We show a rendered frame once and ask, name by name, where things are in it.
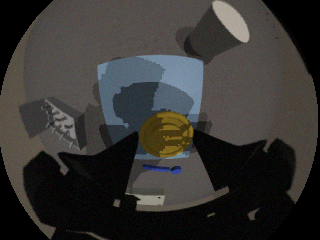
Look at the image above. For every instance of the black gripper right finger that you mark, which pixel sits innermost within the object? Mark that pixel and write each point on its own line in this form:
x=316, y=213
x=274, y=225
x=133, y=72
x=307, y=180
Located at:
x=223, y=160

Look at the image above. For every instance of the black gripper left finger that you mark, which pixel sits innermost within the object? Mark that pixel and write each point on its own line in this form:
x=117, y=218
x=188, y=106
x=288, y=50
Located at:
x=110, y=169

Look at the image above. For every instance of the yellow round plate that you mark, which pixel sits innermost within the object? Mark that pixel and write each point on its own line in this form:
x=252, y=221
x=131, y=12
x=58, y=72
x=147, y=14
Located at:
x=166, y=134

